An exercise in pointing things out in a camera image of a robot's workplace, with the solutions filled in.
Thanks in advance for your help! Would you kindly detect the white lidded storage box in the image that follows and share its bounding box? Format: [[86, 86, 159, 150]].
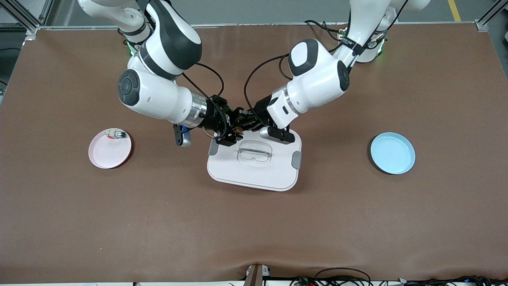
[[207, 126, 302, 192]]

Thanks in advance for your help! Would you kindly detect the brown table cover mat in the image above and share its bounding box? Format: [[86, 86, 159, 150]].
[[0, 22, 508, 284]]

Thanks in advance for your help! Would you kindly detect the pink round plate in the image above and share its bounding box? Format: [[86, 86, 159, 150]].
[[88, 128, 132, 170]]

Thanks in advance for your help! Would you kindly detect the light blue round plate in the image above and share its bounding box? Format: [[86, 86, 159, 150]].
[[370, 132, 416, 175]]

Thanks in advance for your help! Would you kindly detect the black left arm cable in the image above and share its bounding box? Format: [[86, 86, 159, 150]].
[[244, 54, 294, 120]]

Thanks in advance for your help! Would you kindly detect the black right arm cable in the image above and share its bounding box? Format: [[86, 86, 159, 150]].
[[182, 62, 225, 108]]

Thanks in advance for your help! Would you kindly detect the silver table edge rail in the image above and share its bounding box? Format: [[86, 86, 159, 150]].
[[38, 22, 483, 30]]

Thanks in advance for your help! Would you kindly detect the black arm base cable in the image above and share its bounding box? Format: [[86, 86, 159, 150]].
[[304, 19, 346, 42]]

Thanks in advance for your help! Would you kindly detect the brown camera mount post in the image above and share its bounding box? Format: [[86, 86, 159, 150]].
[[244, 263, 271, 286]]

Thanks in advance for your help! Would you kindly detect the black cable loop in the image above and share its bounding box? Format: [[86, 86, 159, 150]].
[[315, 267, 372, 286]]

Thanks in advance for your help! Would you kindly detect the aluminium frame extrusion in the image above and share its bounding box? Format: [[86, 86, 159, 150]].
[[0, 0, 54, 34]]

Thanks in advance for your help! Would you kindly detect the aluminium frame corner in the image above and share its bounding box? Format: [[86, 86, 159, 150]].
[[476, 4, 508, 32]]

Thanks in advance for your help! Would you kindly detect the tangled cable bundle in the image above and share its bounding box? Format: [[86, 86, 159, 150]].
[[290, 275, 508, 286]]

